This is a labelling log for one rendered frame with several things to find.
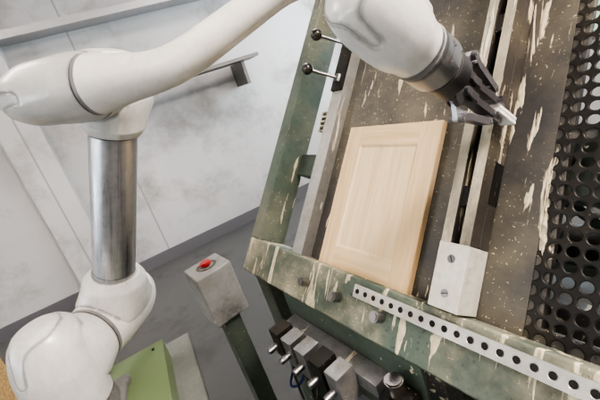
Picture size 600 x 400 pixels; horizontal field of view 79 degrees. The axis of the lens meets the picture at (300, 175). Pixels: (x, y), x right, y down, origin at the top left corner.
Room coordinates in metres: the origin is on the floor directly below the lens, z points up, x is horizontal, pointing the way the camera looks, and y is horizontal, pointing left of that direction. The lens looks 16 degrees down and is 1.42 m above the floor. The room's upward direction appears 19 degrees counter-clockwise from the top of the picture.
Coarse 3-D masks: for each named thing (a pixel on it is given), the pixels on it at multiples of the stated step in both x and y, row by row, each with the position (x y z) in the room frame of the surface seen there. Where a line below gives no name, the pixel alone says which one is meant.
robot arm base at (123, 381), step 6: (120, 378) 0.81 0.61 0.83; (126, 378) 0.81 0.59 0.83; (114, 384) 0.75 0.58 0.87; (120, 384) 0.78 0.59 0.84; (126, 384) 0.79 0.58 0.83; (114, 390) 0.73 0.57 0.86; (120, 390) 0.76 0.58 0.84; (126, 390) 0.77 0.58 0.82; (114, 396) 0.72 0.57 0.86; (120, 396) 0.74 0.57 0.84; (126, 396) 0.75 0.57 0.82
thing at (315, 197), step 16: (352, 64) 1.21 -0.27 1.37; (352, 80) 1.20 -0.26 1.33; (336, 96) 1.19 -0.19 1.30; (336, 112) 1.15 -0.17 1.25; (336, 128) 1.14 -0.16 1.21; (320, 144) 1.15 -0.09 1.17; (336, 144) 1.13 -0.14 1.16; (320, 160) 1.11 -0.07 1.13; (320, 176) 1.08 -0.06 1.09; (320, 192) 1.06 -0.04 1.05; (304, 208) 1.07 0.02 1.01; (320, 208) 1.05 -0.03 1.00; (304, 224) 1.04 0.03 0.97; (304, 240) 1.01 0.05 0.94
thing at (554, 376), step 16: (368, 288) 0.73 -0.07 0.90; (384, 304) 0.68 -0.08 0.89; (400, 304) 0.65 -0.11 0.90; (416, 320) 0.61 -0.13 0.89; (432, 320) 0.58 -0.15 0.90; (448, 336) 0.55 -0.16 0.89; (464, 336) 0.53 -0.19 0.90; (480, 336) 0.51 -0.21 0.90; (480, 352) 0.49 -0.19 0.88; (496, 352) 0.48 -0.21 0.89; (512, 352) 0.46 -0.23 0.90; (512, 368) 0.45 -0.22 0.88; (528, 368) 0.43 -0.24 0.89; (544, 368) 0.42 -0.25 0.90; (560, 368) 0.41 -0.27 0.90; (560, 384) 0.40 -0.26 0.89; (576, 384) 0.38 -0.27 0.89; (592, 384) 0.37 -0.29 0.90
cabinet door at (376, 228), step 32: (352, 128) 1.08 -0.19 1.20; (384, 128) 0.97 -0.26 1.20; (416, 128) 0.88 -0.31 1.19; (352, 160) 1.02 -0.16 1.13; (384, 160) 0.92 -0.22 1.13; (416, 160) 0.84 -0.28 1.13; (352, 192) 0.97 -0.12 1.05; (384, 192) 0.87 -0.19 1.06; (416, 192) 0.79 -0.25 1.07; (352, 224) 0.91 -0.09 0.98; (384, 224) 0.83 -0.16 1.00; (416, 224) 0.75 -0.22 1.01; (320, 256) 0.95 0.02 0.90; (352, 256) 0.86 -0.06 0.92; (384, 256) 0.78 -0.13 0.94; (416, 256) 0.72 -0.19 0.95
